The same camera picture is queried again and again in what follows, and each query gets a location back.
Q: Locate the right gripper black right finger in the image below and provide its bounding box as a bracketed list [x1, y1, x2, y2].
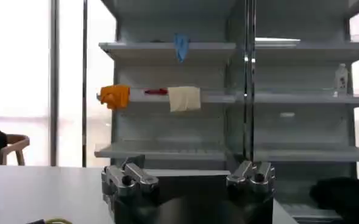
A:
[226, 160, 276, 195]

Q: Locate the wooden chair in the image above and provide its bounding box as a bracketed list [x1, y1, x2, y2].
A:
[0, 133, 31, 167]

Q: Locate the thin grey window post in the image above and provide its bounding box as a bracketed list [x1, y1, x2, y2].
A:
[82, 0, 88, 168]

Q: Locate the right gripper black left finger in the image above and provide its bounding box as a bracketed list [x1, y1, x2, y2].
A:
[101, 154, 160, 198]

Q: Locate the green t-shirt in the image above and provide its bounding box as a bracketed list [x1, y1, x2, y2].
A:
[46, 218, 73, 224]

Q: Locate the thick grey window post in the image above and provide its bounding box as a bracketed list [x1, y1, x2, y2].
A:
[49, 0, 60, 167]

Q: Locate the black cloth heap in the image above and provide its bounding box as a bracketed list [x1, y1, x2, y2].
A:
[309, 176, 359, 224]

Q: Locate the grey metal shelf rack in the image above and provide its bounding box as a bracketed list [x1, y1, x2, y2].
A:
[94, 0, 359, 224]

